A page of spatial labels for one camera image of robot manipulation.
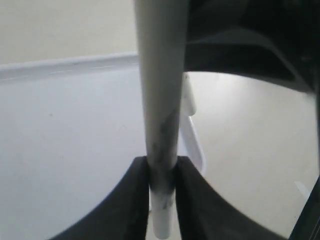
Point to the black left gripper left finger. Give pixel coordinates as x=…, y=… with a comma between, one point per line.
x=122, y=215

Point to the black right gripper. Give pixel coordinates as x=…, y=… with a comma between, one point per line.
x=276, y=41

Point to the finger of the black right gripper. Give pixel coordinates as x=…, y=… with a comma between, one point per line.
x=307, y=226

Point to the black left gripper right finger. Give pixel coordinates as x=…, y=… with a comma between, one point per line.
x=204, y=215

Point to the white drumstick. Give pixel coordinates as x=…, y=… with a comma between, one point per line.
x=188, y=103
x=161, y=31

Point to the white plastic tray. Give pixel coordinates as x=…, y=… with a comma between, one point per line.
x=69, y=130

